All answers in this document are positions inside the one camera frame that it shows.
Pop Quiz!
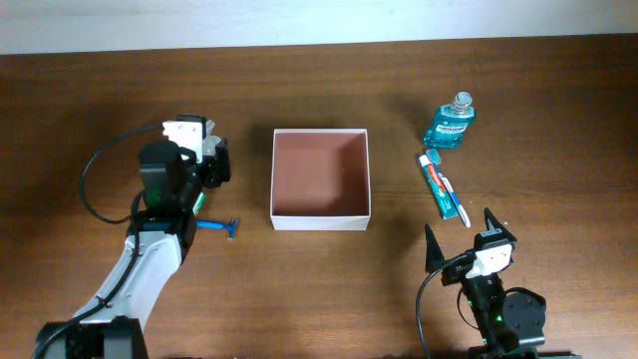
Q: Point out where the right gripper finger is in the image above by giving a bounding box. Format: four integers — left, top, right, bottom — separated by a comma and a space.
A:
483, 207, 508, 234
425, 224, 446, 273

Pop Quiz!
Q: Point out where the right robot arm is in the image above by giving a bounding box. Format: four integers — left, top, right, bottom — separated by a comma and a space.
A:
415, 208, 576, 359

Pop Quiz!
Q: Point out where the white open cardboard box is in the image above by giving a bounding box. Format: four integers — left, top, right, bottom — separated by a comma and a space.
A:
269, 129, 372, 231

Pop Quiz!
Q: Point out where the green soap box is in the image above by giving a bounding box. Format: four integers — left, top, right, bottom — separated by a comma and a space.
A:
192, 192, 206, 215

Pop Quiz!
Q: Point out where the clear spray bottle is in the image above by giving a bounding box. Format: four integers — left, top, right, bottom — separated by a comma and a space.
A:
201, 120, 222, 157

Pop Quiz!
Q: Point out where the green toothpaste tube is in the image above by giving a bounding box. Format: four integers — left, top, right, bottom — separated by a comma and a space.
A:
419, 155, 459, 219

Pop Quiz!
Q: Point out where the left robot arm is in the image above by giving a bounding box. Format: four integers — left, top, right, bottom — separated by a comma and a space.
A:
33, 138, 230, 358

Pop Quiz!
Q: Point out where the blue white toothbrush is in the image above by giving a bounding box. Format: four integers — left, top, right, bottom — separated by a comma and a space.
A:
426, 149, 471, 228

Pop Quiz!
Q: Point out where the blue mouthwash bottle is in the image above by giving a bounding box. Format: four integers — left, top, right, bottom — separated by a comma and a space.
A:
423, 92, 477, 149

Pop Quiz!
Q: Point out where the blue disposable razor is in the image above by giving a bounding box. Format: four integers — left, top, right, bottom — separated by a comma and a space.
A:
196, 219, 238, 240

